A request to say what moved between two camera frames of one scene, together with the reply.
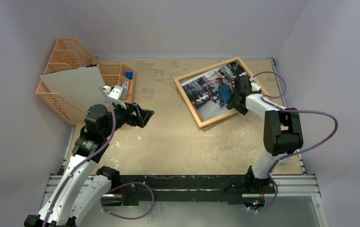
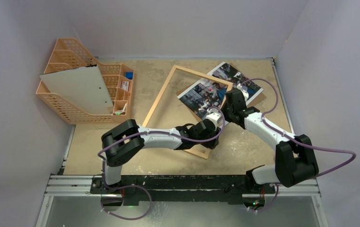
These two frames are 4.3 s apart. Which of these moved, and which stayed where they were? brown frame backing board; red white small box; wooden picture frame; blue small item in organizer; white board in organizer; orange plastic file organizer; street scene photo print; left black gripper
Moved: brown frame backing board; left black gripper; street scene photo print; wooden picture frame
Stayed: white board in organizer; blue small item in organizer; orange plastic file organizer; red white small box
